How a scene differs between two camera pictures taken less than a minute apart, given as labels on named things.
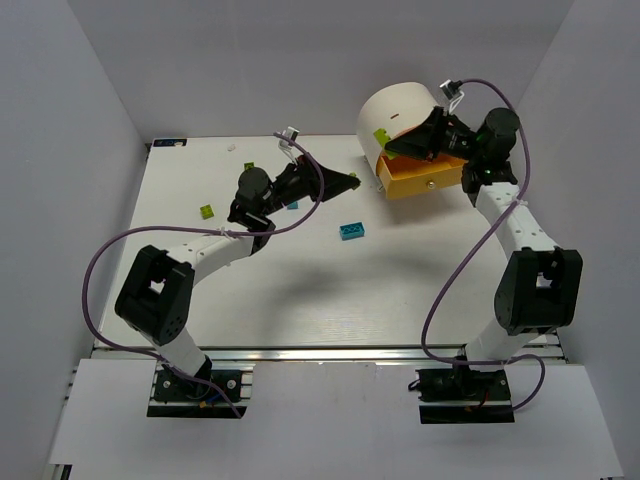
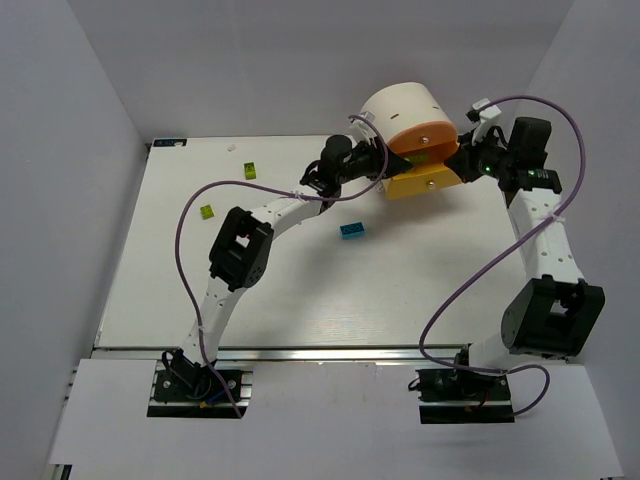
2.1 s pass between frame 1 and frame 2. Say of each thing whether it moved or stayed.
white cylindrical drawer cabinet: stayed
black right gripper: moved
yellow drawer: stayed
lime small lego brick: stayed
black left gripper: moved
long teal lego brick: stayed
